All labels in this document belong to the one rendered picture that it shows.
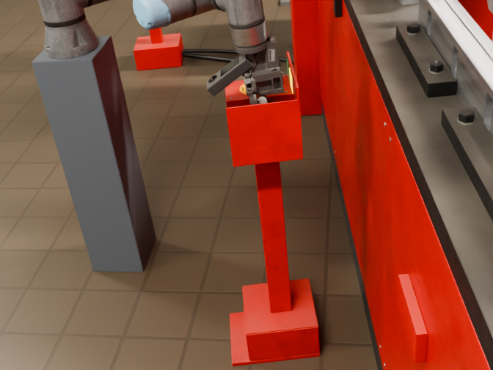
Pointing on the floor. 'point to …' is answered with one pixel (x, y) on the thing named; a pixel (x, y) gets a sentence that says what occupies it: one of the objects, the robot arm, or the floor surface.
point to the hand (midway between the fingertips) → (257, 125)
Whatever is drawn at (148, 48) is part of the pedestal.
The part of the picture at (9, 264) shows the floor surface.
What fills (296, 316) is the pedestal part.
